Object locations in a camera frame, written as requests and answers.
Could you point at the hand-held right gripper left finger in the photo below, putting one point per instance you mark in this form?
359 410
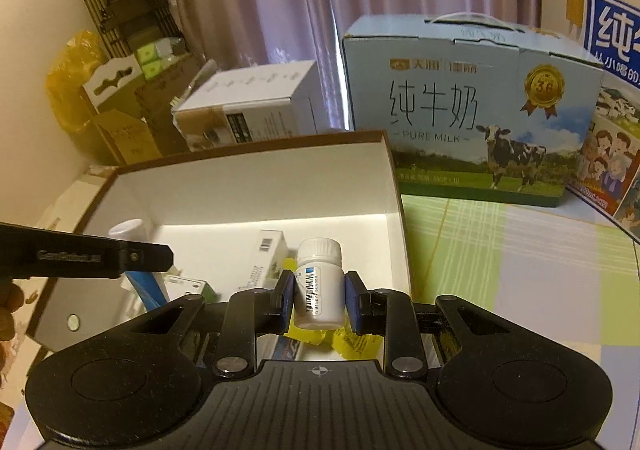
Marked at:
286 297

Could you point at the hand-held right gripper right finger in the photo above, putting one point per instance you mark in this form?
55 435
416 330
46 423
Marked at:
350 302

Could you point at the white pill bottle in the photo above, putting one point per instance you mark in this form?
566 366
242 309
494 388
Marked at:
320 290

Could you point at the white ointment box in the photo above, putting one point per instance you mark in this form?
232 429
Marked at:
270 250

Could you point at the blue small box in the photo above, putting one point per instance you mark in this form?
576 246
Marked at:
145 287

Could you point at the brown storage box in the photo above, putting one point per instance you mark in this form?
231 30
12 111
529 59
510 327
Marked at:
250 190

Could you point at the person's left hand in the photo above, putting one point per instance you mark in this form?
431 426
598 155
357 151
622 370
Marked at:
7 325

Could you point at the blue and white flat box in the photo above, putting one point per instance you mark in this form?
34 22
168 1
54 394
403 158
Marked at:
285 350

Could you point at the white paper box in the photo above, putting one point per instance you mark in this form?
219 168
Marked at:
65 200

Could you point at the white capped bottle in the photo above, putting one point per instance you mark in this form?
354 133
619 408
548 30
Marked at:
125 230

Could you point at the brown cardboard box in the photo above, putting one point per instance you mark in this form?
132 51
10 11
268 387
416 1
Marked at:
160 104

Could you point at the yellow plastic bag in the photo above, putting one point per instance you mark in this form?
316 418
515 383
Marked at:
70 79

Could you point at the checked tablecloth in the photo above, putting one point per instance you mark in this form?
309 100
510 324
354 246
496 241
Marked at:
525 255

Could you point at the cardboard box with white insert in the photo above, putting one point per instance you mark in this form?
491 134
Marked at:
115 74

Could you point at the light blue milk carton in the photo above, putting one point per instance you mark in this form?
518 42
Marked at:
450 104

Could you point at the pale patterned curtain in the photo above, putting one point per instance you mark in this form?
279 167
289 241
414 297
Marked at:
300 4

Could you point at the dark blue milk carton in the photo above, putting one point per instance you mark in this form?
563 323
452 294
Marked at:
615 129

